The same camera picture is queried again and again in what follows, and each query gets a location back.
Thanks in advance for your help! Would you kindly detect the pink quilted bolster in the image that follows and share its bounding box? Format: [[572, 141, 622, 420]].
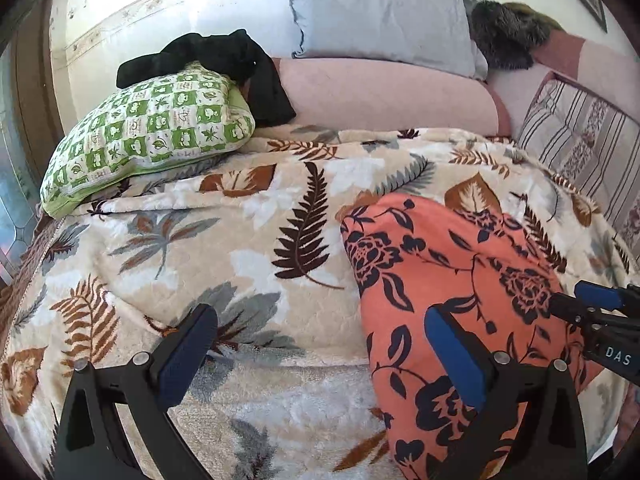
[[272, 56, 512, 137]]

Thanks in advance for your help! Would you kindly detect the stained glass window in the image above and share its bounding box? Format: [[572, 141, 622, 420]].
[[0, 55, 41, 271]]

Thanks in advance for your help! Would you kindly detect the pink quilted bed cover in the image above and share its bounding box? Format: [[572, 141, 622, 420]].
[[487, 30, 640, 136]]

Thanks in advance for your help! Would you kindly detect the green checkered pillow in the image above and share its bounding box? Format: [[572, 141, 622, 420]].
[[40, 60, 257, 220]]

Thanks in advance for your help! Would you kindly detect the pale blue pillow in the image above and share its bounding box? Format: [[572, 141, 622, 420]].
[[284, 0, 488, 80]]

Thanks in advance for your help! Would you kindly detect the striped floral pillow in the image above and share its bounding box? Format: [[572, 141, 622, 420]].
[[515, 77, 640, 256]]

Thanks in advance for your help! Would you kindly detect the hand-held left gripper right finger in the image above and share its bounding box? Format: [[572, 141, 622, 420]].
[[424, 306, 588, 480]]

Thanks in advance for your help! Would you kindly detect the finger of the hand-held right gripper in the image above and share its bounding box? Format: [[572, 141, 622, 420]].
[[574, 281, 640, 313], [550, 292, 608, 333]]

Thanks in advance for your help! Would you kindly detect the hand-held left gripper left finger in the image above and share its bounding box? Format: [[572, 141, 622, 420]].
[[52, 302, 219, 480]]

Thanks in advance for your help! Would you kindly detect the orange floral print garment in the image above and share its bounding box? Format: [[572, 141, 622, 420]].
[[340, 194, 608, 480]]

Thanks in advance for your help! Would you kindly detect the leaf print blanket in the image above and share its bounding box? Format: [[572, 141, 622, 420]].
[[0, 125, 640, 480]]

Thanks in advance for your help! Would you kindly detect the black cloth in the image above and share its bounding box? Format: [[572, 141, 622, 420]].
[[116, 30, 297, 126]]

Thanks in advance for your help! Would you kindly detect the dark furry cushion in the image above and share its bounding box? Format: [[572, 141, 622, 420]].
[[470, 1, 563, 72]]

